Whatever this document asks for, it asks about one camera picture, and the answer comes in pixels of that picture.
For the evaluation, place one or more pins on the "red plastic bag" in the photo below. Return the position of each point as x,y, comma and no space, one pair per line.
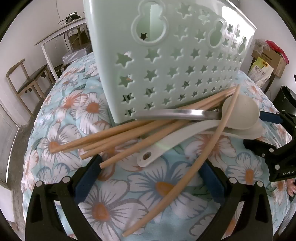
276,49

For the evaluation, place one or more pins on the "wooden chair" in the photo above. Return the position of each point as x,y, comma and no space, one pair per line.
32,78

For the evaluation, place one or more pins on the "black device on stand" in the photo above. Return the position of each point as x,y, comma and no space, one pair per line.
71,17

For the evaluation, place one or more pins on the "white table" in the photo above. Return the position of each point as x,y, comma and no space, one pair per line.
60,31

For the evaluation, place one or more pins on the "clear plastic bag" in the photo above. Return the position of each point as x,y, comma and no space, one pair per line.
259,45

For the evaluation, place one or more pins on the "brown cardboard box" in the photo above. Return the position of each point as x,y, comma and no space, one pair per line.
270,59
75,38

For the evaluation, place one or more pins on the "silver wrapped box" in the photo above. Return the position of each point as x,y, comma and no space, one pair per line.
74,55

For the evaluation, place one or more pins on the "mint green utensil holder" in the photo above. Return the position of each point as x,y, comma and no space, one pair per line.
164,67

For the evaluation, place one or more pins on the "yellow white rice bag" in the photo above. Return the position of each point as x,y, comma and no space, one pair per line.
260,69

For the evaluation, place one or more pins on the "floral tablecloth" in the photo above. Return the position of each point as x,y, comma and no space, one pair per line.
150,176

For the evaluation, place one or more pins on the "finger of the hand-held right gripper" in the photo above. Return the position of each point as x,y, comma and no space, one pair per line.
259,149
269,117

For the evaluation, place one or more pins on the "person's right hand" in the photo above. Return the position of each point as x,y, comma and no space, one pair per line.
292,188

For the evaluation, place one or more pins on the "white ceramic spoon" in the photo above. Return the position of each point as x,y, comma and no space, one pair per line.
242,111
254,133

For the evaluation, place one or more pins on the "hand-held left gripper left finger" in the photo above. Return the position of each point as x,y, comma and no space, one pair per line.
89,178

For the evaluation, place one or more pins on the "silver metal spoon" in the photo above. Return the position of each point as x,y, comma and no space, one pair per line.
171,113

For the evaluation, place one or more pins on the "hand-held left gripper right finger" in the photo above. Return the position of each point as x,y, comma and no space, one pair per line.
211,183

